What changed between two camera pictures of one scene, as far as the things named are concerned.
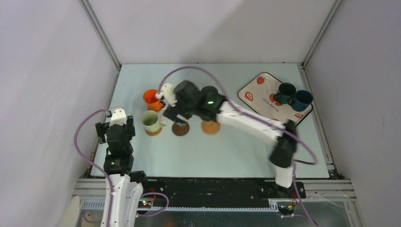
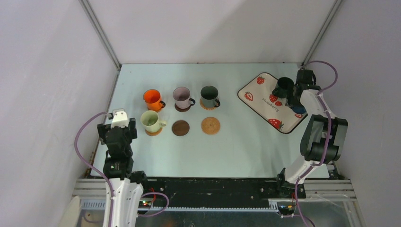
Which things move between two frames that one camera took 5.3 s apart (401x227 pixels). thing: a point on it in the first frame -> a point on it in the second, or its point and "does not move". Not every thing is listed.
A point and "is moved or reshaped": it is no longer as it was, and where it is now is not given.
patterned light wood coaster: (210, 127) does not move
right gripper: (173, 113) -> (294, 92)
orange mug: (152, 103) does not move
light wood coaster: (153, 134) does not move
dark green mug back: (286, 91) is moved or reshaped
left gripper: (101, 128) does not move
